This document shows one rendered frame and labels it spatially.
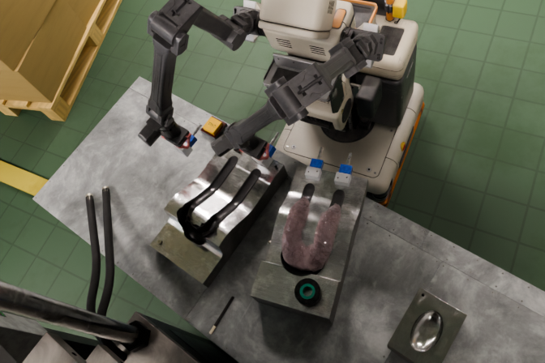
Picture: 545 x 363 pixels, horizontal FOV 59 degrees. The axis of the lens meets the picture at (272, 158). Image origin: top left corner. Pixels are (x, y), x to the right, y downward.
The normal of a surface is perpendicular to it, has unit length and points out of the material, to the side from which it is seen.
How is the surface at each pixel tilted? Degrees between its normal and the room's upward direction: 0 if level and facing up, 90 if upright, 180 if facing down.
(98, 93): 0
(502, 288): 0
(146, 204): 0
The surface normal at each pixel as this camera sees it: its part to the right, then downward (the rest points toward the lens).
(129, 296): -0.21, -0.45
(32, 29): 0.94, 0.15
